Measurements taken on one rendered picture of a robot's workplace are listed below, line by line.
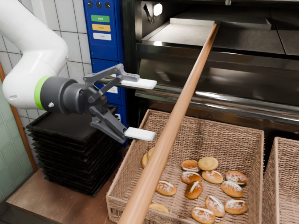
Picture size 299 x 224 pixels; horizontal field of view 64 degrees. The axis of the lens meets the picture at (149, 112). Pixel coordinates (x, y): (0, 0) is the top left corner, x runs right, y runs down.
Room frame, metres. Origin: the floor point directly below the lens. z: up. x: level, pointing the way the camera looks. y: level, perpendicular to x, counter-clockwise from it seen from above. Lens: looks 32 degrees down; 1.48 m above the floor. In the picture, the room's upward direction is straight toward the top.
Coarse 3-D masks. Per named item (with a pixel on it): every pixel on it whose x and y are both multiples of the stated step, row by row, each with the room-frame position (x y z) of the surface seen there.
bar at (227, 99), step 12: (120, 84) 0.67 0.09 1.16; (156, 84) 0.64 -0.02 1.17; (192, 96) 0.60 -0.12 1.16; (204, 96) 0.59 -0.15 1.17; (216, 96) 0.58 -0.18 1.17; (228, 96) 0.57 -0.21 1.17; (240, 96) 0.57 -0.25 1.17; (252, 108) 0.54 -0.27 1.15; (264, 108) 0.53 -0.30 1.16; (276, 108) 0.52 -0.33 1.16; (288, 108) 0.51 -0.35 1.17
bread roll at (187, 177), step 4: (184, 172) 0.81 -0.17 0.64; (188, 172) 0.80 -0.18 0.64; (192, 172) 0.80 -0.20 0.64; (196, 172) 0.80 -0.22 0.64; (180, 176) 0.80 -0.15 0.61; (184, 176) 0.79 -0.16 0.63; (188, 176) 0.78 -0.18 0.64; (192, 176) 0.78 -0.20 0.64; (196, 176) 0.78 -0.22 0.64; (200, 176) 0.79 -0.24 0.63; (184, 180) 0.78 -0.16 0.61; (188, 180) 0.77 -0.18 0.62; (192, 180) 0.77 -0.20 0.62; (196, 180) 0.77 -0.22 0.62; (200, 180) 0.78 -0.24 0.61
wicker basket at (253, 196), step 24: (144, 120) 0.96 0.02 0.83; (192, 120) 0.95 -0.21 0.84; (144, 144) 0.96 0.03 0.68; (216, 144) 0.88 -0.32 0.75; (240, 144) 0.85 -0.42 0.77; (120, 168) 0.71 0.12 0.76; (168, 168) 0.88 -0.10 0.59; (216, 168) 0.84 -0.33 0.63; (240, 168) 0.82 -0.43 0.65; (120, 192) 0.68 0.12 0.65; (216, 192) 0.73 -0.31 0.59; (120, 216) 0.58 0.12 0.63; (168, 216) 0.51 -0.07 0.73
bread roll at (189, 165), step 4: (188, 160) 0.87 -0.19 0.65; (192, 160) 0.87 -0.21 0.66; (184, 164) 0.86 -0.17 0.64; (188, 164) 0.85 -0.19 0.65; (192, 164) 0.84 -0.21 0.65; (196, 164) 0.84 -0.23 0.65; (184, 168) 0.84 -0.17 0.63; (188, 168) 0.83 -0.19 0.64; (192, 168) 0.83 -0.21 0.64; (196, 168) 0.83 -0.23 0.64
